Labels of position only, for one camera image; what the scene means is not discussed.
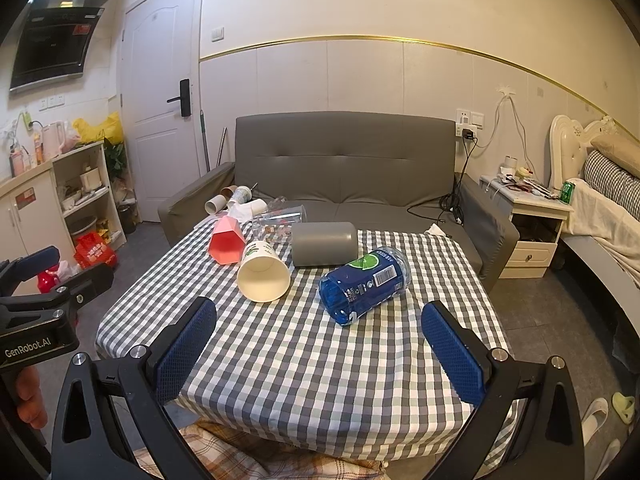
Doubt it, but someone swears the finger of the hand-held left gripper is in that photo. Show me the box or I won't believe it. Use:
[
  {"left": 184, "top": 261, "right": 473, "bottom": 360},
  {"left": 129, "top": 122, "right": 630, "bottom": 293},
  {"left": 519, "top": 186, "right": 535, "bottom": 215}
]
[
  {"left": 0, "top": 245, "right": 61, "bottom": 297},
  {"left": 30, "top": 262, "right": 115, "bottom": 321}
]

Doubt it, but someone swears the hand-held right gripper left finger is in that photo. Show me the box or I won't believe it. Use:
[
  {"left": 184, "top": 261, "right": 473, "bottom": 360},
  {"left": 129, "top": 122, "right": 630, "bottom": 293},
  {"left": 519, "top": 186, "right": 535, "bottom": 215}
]
[{"left": 52, "top": 296, "right": 218, "bottom": 480}]

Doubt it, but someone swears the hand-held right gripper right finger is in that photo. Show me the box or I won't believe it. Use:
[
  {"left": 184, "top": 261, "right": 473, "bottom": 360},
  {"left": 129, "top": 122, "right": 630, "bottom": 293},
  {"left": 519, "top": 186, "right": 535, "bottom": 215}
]
[{"left": 420, "top": 301, "right": 586, "bottom": 480}]

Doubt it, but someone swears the white paper cup leaf print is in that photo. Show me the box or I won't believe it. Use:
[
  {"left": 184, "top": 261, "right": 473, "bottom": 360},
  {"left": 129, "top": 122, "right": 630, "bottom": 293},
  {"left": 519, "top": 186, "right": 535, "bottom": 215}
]
[{"left": 236, "top": 240, "right": 292, "bottom": 303}]

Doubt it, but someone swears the blue plastic cup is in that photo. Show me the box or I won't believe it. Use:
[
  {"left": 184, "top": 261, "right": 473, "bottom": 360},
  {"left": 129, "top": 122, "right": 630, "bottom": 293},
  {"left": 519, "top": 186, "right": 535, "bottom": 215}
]
[{"left": 318, "top": 246, "right": 412, "bottom": 328}]

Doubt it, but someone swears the pink faceted cup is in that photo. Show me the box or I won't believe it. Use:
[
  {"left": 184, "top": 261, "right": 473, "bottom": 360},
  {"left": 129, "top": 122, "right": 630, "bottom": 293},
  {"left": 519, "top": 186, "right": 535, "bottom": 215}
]
[{"left": 210, "top": 214, "right": 247, "bottom": 266}]

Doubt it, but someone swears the long white cup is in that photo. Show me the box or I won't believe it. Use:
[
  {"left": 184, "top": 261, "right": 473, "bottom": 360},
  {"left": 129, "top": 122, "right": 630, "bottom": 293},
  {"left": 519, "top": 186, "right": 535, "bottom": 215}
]
[{"left": 227, "top": 199, "right": 268, "bottom": 222}]

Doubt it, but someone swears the clear glass cup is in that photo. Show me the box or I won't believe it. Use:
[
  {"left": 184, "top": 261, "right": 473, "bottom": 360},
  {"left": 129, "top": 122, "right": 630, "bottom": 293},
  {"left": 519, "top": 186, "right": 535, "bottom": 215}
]
[{"left": 252, "top": 204, "right": 307, "bottom": 241}]

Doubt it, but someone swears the grey plastic cup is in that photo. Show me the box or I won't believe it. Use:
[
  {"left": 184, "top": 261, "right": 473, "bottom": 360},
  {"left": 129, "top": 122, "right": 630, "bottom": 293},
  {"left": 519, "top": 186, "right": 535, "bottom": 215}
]
[{"left": 291, "top": 221, "right": 359, "bottom": 268}]

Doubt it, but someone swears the person's left hand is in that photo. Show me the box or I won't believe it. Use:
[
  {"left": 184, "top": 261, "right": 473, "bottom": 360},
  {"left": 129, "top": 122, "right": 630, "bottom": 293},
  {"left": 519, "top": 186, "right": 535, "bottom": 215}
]
[{"left": 14, "top": 365, "right": 49, "bottom": 432}]

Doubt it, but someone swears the red plastic bag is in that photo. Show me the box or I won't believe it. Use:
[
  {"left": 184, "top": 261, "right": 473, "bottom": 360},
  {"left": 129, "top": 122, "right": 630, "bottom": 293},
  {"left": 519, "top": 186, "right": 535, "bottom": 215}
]
[{"left": 74, "top": 232, "right": 119, "bottom": 270}]

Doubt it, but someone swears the white kitchen cabinet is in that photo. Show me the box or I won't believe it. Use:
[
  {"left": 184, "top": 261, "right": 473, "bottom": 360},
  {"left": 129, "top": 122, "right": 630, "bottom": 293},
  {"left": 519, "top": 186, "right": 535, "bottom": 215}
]
[{"left": 0, "top": 160, "right": 76, "bottom": 273}]

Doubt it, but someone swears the black trash bin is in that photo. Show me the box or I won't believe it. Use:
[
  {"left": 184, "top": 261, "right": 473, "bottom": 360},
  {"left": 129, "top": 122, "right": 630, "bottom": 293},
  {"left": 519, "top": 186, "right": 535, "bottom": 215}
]
[{"left": 117, "top": 202, "right": 138, "bottom": 235}]

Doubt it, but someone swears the white open shelf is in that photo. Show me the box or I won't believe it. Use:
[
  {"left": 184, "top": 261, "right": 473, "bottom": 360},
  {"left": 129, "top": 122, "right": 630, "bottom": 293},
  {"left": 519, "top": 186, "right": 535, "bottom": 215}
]
[{"left": 52, "top": 141, "right": 127, "bottom": 252}]

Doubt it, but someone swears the grey checked tablecloth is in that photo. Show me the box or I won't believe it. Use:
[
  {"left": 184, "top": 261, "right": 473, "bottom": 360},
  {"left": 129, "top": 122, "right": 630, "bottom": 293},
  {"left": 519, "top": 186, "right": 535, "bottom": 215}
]
[{"left": 95, "top": 220, "right": 518, "bottom": 466}]

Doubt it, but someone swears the pale pink kettle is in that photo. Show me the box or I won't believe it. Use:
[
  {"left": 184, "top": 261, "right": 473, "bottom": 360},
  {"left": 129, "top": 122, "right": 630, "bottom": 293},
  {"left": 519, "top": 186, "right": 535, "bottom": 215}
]
[{"left": 42, "top": 121, "right": 68, "bottom": 157}]

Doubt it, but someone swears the cream nightstand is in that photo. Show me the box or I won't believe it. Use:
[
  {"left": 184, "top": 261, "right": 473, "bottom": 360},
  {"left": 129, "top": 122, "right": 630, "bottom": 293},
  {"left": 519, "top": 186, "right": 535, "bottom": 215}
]
[{"left": 480, "top": 175, "right": 573, "bottom": 280}]

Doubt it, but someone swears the white door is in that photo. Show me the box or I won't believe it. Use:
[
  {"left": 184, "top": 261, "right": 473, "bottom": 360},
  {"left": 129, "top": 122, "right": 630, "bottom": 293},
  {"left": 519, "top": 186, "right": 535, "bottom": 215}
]
[{"left": 120, "top": 0, "right": 203, "bottom": 223}]

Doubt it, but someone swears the yellow plastic bag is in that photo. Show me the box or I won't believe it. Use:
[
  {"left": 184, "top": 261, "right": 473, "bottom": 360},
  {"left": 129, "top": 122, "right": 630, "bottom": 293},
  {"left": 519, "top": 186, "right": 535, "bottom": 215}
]
[{"left": 73, "top": 111, "right": 124, "bottom": 146}]

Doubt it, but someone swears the white slipper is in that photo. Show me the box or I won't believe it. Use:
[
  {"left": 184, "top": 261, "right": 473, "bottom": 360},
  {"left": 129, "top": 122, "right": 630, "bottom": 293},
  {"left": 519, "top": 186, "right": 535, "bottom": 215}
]
[
  {"left": 580, "top": 397, "right": 610, "bottom": 453},
  {"left": 602, "top": 440, "right": 623, "bottom": 480}
]

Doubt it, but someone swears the green slipper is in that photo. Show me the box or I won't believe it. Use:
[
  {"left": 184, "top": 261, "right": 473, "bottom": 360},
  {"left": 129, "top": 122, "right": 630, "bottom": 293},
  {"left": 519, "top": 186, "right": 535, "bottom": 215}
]
[{"left": 612, "top": 392, "right": 637, "bottom": 426}]

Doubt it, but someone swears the white bed blanket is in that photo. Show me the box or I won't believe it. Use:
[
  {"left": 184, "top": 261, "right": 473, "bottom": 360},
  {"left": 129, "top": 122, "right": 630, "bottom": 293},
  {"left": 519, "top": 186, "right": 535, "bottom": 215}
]
[{"left": 565, "top": 177, "right": 640, "bottom": 281}]

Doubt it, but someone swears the black door lock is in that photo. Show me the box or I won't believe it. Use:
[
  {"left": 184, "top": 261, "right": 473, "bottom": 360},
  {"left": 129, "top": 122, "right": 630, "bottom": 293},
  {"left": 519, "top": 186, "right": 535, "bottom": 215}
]
[{"left": 167, "top": 78, "right": 192, "bottom": 118}]

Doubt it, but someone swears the black range hood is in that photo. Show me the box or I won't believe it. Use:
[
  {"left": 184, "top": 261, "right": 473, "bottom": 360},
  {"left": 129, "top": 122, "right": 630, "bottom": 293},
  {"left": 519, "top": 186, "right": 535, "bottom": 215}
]
[{"left": 9, "top": 0, "right": 108, "bottom": 93}]

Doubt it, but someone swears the grey sofa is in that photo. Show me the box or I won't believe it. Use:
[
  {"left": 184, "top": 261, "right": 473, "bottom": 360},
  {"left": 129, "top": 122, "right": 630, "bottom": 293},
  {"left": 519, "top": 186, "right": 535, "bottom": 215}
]
[{"left": 158, "top": 111, "right": 521, "bottom": 296}]

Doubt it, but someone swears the checked pillow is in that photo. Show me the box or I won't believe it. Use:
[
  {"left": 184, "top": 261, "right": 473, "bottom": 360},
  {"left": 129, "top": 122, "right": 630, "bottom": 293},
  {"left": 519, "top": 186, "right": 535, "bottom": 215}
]
[{"left": 584, "top": 150, "right": 640, "bottom": 211}]

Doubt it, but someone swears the cream bed headboard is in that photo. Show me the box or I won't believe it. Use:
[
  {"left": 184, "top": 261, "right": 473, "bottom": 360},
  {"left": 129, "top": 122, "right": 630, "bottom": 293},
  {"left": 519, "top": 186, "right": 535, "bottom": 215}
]
[{"left": 549, "top": 114, "right": 616, "bottom": 191}]

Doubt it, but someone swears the beige pillow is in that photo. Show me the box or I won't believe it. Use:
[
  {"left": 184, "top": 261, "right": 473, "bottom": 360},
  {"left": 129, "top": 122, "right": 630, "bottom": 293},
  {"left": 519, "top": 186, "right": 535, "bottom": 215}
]
[{"left": 590, "top": 132, "right": 640, "bottom": 178}]

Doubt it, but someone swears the black power cable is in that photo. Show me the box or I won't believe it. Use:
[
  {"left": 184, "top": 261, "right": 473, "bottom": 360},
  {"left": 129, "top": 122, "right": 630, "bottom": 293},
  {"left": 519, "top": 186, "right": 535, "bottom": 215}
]
[{"left": 407, "top": 129, "right": 477, "bottom": 226}]

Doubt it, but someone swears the white wall outlet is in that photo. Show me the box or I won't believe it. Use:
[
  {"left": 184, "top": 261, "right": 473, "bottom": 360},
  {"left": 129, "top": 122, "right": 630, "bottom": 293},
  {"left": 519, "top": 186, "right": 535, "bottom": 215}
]
[{"left": 455, "top": 109, "right": 486, "bottom": 138}]

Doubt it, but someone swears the white cable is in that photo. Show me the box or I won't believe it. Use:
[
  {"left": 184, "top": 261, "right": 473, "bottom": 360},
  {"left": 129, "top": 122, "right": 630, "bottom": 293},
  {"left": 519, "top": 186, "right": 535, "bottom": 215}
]
[{"left": 470, "top": 91, "right": 536, "bottom": 176}]

